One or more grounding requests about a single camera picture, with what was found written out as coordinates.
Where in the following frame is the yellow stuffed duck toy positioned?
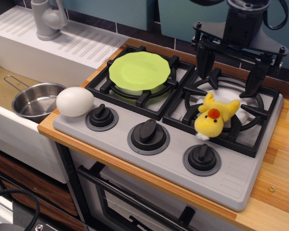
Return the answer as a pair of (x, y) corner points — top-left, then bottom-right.
(194, 92), (240, 141)

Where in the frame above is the grey toy faucet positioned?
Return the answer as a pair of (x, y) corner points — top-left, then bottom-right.
(31, 0), (68, 41)

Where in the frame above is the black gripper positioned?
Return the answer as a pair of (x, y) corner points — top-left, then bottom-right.
(193, 6), (289, 98)

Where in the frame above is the right black stove knob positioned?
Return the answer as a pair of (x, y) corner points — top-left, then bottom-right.
(183, 144), (222, 177)

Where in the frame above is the left black stove knob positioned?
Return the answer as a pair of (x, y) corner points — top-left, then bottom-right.
(85, 103), (119, 132)

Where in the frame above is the wooden drawer front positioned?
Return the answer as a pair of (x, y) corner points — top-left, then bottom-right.
(0, 151), (85, 231)

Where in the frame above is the black stove knob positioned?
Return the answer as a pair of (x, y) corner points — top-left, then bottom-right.
(183, 144), (222, 177)
(127, 119), (170, 155)
(85, 103), (119, 132)

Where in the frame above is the white toy sink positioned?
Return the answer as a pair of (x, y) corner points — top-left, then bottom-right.
(0, 6), (127, 183)

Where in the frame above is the black left burner grate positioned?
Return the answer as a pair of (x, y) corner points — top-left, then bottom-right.
(86, 46), (196, 120)

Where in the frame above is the black burner grate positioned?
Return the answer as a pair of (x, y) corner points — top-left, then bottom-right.
(86, 46), (196, 120)
(163, 68), (280, 157)

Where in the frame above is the small steel pan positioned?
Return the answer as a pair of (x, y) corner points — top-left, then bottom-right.
(4, 75), (66, 124)

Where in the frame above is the black cable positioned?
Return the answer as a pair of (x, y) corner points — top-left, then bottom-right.
(263, 0), (289, 30)

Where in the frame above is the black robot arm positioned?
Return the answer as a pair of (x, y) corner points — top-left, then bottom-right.
(192, 0), (289, 98)

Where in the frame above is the middle black stove knob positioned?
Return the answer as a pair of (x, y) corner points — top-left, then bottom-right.
(127, 119), (170, 155)

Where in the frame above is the green plastic plate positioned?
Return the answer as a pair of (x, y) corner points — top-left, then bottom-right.
(109, 51), (171, 91)

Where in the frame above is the grey toy stove top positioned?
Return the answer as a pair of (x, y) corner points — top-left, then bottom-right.
(53, 46), (284, 211)

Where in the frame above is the black right burner grate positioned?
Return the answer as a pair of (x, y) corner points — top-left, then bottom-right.
(163, 68), (280, 157)

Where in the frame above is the white egg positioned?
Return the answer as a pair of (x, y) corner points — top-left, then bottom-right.
(56, 87), (94, 117)

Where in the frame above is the black oven door handle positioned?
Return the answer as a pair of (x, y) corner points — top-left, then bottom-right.
(77, 162), (195, 231)

